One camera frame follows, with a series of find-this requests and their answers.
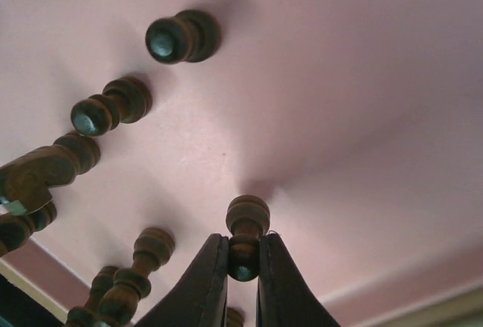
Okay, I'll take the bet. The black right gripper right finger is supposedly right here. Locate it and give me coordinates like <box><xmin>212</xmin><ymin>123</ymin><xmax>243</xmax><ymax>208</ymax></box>
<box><xmin>257</xmin><ymin>233</ymin><xmax>339</xmax><ymax>327</ymax></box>

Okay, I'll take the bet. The dark chess piece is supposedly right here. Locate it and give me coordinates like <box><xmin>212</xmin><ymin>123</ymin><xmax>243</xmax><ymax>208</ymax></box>
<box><xmin>70</xmin><ymin>76</ymin><xmax>152</xmax><ymax>137</ymax></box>
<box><xmin>226</xmin><ymin>195</ymin><xmax>270</xmax><ymax>282</ymax></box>
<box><xmin>1</xmin><ymin>202</ymin><xmax>57</xmax><ymax>257</ymax></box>
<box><xmin>65</xmin><ymin>266</ymin><xmax>118</xmax><ymax>327</ymax></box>
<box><xmin>95</xmin><ymin>227</ymin><xmax>175</xmax><ymax>326</ymax></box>
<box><xmin>1</xmin><ymin>131</ymin><xmax>100</xmax><ymax>216</ymax></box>
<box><xmin>226</xmin><ymin>307</ymin><xmax>244</xmax><ymax>327</ymax></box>
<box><xmin>145</xmin><ymin>9</ymin><xmax>222</xmax><ymax>65</ymax></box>

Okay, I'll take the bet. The pink plastic tray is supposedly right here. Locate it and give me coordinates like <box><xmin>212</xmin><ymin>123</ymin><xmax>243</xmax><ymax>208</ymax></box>
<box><xmin>1</xmin><ymin>0</ymin><xmax>482</xmax><ymax>326</ymax></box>

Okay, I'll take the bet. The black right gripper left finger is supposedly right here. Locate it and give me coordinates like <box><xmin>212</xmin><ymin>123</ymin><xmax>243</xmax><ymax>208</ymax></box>
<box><xmin>136</xmin><ymin>233</ymin><xmax>229</xmax><ymax>327</ymax></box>

